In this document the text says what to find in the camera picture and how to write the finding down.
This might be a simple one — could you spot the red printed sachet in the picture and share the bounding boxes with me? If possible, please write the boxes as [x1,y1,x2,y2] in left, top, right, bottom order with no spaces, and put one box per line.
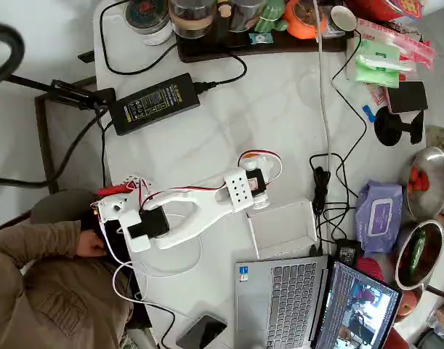
[366,84,389,107]

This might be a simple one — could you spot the thin black cable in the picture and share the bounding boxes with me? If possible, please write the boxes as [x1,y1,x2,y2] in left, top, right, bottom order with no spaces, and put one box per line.
[330,28,368,204]

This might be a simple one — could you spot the red cloth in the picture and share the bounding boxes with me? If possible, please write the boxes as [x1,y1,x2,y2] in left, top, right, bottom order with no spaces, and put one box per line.
[355,256,385,281]

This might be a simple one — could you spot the black gooseneck hose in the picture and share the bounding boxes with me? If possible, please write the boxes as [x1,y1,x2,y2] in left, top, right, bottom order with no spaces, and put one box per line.
[0,23,25,88]

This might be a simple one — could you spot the black smartphone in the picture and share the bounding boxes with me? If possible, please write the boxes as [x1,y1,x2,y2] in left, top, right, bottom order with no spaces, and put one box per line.
[175,314,228,349]

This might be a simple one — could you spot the teal candy packet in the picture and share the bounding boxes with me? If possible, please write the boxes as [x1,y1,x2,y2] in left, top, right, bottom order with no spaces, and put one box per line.
[249,31,273,45]

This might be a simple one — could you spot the clear glass jar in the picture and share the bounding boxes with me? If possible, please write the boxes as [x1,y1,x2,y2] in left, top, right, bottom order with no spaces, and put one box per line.
[228,0,266,33]

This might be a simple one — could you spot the purple wet wipes pack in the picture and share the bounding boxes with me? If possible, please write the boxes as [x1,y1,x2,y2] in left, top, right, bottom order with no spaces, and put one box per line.
[354,180,404,259]

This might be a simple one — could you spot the black clamp bracket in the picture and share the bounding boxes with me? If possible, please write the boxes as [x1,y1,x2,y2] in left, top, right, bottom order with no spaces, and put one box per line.
[7,74,117,112]

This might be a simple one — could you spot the silver laptop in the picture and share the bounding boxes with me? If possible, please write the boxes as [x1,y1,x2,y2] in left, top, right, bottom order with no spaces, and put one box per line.
[233,254,404,349]

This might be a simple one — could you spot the dark utensil handle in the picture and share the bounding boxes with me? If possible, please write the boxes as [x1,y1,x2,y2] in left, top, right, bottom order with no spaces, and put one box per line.
[424,285,444,302]

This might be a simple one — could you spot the white usb cable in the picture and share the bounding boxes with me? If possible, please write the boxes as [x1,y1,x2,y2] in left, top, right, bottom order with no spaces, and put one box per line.
[111,232,204,305]

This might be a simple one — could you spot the red apple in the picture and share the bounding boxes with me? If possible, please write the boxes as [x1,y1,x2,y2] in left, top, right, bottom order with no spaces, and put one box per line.
[397,289,424,323]

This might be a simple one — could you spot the person bare hand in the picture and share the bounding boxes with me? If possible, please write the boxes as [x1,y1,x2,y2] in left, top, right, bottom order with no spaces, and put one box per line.
[78,229,107,257]

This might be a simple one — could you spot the brown sleeved forearm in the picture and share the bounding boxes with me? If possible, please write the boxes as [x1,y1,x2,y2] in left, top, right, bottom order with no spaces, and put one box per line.
[0,220,83,261]

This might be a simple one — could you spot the black looping cable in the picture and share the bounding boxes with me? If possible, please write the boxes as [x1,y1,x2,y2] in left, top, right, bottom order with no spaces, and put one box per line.
[99,0,181,76]

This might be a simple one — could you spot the deep steel bowl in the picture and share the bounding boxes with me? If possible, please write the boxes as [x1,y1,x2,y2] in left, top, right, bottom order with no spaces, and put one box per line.
[394,220,444,291]

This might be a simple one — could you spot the green cucumber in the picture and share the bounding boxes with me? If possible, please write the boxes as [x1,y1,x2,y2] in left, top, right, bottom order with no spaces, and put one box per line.
[408,228,427,277]

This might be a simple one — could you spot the glass jar with lid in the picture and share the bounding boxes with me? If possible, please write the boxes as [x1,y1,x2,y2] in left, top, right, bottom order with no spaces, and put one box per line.
[124,0,175,47]

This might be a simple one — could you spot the red clamp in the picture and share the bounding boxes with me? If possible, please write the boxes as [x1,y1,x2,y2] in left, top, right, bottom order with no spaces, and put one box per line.
[96,183,135,197]

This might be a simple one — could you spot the green tissue pack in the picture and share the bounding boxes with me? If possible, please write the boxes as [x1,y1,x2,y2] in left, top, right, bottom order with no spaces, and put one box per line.
[354,39,403,88]

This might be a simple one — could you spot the person brown jacket torso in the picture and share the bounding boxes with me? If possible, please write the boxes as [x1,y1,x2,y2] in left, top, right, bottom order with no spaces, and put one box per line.
[0,250,135,349]

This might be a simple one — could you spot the black mains cable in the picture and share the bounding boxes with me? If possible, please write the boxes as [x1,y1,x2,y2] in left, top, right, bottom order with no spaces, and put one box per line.
[192,50,249,94]

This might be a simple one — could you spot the glass jar dark contents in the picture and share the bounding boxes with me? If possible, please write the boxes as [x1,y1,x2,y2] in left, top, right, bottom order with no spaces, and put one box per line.
[168,0,217,40]

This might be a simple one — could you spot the black phone stand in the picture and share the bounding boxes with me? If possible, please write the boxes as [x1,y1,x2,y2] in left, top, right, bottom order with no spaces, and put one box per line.
[373,107,425,148]

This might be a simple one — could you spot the wide steel bowl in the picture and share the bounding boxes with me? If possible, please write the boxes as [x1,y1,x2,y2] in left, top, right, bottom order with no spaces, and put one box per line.
[403,146,444,220]

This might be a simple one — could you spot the green cactus figurine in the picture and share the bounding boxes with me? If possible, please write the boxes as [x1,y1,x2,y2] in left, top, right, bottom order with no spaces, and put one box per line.
[253,0,290,33]

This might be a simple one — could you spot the black phone pink case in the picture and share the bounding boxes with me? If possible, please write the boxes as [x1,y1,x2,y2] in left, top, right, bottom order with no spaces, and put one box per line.
[384,80,429,114]

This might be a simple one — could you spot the red strawberry pile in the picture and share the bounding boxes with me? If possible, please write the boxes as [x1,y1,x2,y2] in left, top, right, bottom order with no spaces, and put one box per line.
[408,166,430,193]

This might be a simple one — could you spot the black usb cable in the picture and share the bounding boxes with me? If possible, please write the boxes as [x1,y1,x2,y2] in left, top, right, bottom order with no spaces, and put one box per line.
[145,303,177,349]

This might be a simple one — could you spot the dark tea tray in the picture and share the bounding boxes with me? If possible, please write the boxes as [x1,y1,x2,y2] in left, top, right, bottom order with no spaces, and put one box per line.
[176,28,355,63]

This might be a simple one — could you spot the thick white cable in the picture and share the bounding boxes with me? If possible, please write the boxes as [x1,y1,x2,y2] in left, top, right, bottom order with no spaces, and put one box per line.
[312,0,334,161]

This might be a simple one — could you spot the clear bag red print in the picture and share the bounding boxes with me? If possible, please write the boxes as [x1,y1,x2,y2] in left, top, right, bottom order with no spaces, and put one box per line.
[358,17,436,70]

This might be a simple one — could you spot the dark wooden chair frame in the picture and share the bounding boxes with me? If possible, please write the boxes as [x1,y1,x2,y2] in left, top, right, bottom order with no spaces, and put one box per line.
[34,78,99,193]

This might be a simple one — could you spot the orange teapot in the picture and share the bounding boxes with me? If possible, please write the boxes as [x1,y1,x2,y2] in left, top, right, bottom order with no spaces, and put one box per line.
[282,0,328,40]

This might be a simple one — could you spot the red gift package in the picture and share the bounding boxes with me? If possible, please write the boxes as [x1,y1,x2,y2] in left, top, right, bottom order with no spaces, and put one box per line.
[347,0,424,21]

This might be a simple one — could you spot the black power adapter brick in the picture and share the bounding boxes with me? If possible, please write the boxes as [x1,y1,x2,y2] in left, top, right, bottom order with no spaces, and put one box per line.
[108,72,201,137]

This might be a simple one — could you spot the thick black output cable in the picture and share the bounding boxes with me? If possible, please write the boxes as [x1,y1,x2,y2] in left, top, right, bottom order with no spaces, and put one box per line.
[0,108,113,189]

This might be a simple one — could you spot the small black charger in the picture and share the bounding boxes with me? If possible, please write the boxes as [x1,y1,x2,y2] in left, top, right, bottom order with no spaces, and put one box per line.
[336,238,364,265]

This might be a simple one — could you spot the black cable with plug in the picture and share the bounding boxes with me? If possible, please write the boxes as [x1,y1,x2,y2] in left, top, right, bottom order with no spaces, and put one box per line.
[310,152,357,255]

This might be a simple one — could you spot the white green wrapper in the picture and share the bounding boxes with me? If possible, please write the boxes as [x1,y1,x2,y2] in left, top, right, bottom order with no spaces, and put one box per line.
[359,54,415,72]

